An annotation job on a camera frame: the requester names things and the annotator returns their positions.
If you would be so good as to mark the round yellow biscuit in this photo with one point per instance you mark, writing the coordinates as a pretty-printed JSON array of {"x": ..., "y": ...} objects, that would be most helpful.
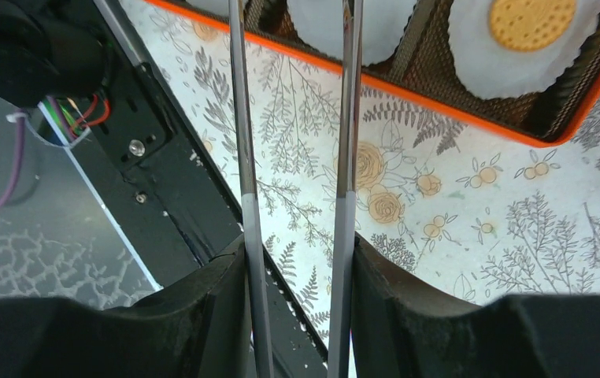
[{"x": 530, "y": 25}]

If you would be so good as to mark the orange cookie tin box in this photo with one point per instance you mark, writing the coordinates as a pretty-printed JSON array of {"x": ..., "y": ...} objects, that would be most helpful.
[{"x": 423, "y": 70}]

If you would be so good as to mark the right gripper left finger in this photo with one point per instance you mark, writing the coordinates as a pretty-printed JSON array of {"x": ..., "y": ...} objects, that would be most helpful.
[{"x": 198, "y": 326}]

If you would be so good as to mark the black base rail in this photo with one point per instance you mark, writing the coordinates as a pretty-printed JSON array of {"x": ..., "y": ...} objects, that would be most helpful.
[{"x": 147, "y": 160}]

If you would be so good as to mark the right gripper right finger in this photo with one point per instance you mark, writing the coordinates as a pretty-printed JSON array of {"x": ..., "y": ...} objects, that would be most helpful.
[{"x": 404, "y": 327}]

